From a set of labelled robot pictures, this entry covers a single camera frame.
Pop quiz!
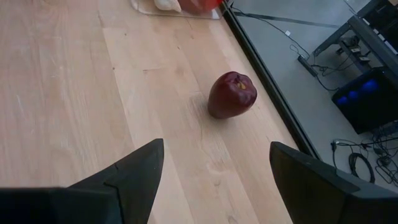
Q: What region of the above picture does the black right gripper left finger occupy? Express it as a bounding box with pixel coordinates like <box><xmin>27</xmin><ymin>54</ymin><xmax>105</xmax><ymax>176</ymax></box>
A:
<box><xmin>0</xmin><ymin>138</ymin><xmax>165</xmax><ymax>224</ymax></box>

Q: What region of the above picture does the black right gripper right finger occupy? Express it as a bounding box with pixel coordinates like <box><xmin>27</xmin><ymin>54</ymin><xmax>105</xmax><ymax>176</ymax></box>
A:
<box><xmin>269</xmin><ymin>141</ymin><xmax>398</xmax><ymax>224</ymax></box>

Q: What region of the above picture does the dark red apple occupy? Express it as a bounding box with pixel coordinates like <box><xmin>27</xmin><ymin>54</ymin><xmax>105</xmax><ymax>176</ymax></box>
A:
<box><xmin>207</xmin><ymin>70</ymin><xmax>258</xmax><ymax>120</ymax></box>

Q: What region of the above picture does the white garlic bulb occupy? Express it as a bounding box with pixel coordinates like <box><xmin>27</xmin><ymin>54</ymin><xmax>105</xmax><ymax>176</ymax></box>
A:
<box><xmin>153</xmin><ymin>0</ymin><xmax>183</xmax><ymax>13</ymax></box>

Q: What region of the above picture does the black computer tower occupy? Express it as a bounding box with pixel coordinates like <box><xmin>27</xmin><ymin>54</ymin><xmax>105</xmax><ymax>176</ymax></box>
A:
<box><xmin>331</xmin><ymin>66</ymin><xmax>398</xmax><ymax>135</ymax></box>

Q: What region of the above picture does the black power strip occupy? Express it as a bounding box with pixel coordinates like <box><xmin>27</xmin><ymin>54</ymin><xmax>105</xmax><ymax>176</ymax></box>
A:
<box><xmin>297</xmin><ymin>54</ymin><xmax>320</xmax><ymax>78</ymax></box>

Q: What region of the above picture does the clear plastic basket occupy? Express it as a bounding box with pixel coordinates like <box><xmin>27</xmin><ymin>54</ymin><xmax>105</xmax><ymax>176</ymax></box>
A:
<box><xmin>129</xmin><ymin>0</ymin><xmax>224</xmax><ymax>21</ymax></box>

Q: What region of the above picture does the black metal workstation desk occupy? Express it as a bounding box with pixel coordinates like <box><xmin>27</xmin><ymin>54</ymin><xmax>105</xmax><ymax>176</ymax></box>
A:
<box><xmin>312</xmin><ymin>0</ymin><xmax>398</xmax><ymax>72</ymax></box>

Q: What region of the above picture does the coiled black floor cable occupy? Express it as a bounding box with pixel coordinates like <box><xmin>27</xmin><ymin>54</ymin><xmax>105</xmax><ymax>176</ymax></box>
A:
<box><xmin>347</xmin><ymin>151</ymin><xmax>376</xmax><ymax>184</ymax></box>

